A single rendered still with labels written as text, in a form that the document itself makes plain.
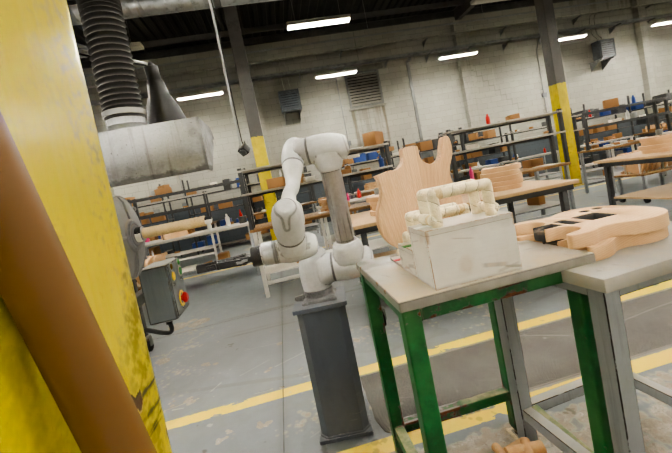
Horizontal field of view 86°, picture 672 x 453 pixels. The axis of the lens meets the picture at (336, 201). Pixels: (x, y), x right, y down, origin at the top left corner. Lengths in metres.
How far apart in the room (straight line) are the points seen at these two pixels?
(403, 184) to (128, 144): 0.91
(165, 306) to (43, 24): 1.24
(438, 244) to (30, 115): 0.96
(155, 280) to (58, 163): 1.21
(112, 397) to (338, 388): 1.88
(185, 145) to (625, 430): 1.45
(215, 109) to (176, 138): 11.58
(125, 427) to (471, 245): 1.00
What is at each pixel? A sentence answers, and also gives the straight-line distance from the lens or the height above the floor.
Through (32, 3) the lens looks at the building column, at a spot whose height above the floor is 1.42.
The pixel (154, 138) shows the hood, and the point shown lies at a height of 1.49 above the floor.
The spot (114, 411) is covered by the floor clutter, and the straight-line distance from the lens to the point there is 0.20.
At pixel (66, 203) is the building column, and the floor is 1.31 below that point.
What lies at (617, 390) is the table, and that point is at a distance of 1.39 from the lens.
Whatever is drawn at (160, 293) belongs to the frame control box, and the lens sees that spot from 1.45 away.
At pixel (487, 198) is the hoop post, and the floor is 1.15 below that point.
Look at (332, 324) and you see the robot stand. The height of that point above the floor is 0.59.
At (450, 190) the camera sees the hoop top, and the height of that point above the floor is 1.20.
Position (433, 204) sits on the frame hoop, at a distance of 1.06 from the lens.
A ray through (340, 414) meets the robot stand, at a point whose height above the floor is 0.13.
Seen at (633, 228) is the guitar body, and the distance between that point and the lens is 1.45.
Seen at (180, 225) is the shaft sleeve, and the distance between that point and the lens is 1.18.
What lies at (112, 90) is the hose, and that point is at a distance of 1.14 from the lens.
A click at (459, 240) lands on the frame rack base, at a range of 1.09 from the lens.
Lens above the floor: 1.29
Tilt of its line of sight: 3 degrees down
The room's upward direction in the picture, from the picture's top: 11 degrees counter-clockwise
